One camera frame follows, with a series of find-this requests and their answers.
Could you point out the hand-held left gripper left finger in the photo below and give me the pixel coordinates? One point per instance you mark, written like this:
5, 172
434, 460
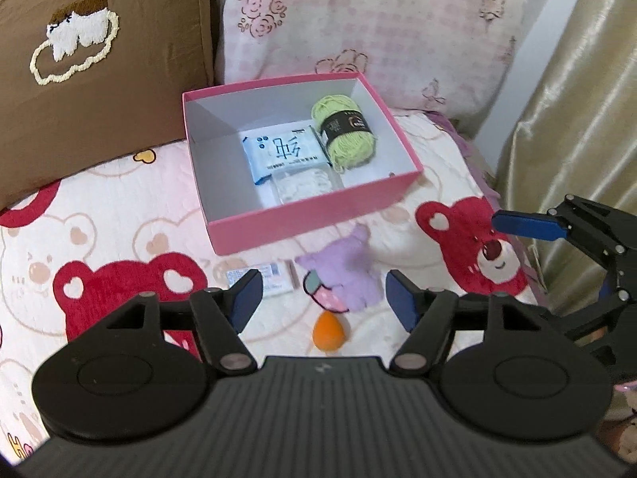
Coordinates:
246, 298

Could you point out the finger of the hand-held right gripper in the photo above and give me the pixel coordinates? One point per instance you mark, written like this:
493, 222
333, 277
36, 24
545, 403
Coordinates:
608, 289
527, 226

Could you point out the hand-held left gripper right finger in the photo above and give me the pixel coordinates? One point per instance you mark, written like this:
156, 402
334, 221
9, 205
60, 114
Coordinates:
400, 298

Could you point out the small white packet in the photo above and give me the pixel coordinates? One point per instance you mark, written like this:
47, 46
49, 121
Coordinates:
276, 279

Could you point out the purple plush toy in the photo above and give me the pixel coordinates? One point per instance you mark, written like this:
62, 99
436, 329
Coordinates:
348, 269

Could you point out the orange makeup sponge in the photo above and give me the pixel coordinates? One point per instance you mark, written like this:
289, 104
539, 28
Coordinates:
331, 332

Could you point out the pink cardboard box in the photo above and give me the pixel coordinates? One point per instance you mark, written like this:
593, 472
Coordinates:
308, 219

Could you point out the clear plastic floss box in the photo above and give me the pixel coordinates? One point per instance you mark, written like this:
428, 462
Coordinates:
303, 184

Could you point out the blue wet wipes pack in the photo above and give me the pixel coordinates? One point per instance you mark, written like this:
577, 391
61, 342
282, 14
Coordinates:
283, 152

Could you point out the green yarn ball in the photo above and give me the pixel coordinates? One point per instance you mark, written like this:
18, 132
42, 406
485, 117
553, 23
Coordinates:
348, 152

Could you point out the gold satin curtain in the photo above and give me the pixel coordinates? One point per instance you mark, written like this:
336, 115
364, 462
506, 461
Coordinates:
572, 109

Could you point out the printed bear blanket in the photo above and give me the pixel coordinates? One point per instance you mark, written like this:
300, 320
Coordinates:
124, 219

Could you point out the brown embroidered pillow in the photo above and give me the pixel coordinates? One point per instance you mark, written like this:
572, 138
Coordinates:
124, 109

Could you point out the pink checked pillow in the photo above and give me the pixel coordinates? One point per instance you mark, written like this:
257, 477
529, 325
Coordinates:
373, 20

